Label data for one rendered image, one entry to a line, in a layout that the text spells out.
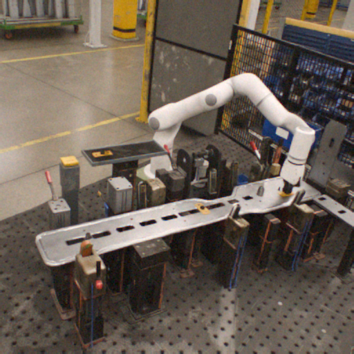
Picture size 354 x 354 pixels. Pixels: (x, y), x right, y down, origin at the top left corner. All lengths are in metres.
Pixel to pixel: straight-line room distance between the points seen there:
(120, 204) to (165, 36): 3.32
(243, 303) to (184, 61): 3.30
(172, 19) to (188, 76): 0.62
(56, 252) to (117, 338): 0.40
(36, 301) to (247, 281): 0.92
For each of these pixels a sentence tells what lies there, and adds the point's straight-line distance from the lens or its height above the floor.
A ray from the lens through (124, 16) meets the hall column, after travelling 9.60.
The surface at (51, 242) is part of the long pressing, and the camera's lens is 1.59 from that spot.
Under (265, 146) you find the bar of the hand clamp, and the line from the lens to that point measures 2.10.
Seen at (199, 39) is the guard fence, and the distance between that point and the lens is 4.52.
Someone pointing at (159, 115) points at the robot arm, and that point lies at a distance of 2.18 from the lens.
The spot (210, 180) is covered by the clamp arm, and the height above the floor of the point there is 1.05.
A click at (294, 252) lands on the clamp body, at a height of 0.80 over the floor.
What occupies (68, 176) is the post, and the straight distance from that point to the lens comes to 1.79.
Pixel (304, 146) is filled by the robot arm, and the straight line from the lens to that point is 1.92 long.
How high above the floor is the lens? 2.00
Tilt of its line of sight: 30 degrees down
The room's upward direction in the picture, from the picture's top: 8 degrees clockwise
